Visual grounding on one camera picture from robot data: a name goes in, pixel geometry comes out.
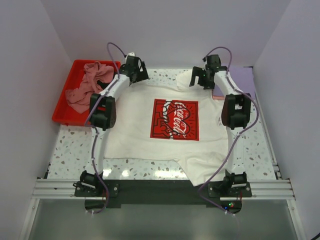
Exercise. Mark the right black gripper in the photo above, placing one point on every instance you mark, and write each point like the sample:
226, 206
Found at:
197, 71

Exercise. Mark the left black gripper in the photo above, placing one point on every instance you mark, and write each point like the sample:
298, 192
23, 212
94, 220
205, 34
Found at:
144, 75

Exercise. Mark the white t-shirt red print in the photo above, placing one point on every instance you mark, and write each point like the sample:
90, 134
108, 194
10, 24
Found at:
180, 123

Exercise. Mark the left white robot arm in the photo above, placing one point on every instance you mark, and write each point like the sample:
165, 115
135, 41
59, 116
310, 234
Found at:
102, 117

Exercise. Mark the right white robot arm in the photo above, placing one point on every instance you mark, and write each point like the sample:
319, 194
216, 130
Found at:
235, 116

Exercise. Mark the black garment in bin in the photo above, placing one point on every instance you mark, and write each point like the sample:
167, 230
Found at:
102, 85

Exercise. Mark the folded purple t-shirt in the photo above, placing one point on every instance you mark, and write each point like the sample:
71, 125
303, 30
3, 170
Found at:
243, 78

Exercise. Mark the pink crumpled t-shirt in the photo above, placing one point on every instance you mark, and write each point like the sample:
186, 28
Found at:
79, 98

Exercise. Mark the red plastic bin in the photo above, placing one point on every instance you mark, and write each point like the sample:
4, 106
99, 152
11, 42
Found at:
63, 113

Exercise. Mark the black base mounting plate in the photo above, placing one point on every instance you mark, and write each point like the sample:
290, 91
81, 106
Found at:
202, 198

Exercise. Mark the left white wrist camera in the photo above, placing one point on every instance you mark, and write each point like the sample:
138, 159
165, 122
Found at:
131, 54

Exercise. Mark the aluminium extrusion rail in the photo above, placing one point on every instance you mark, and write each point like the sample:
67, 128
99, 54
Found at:
67, 188

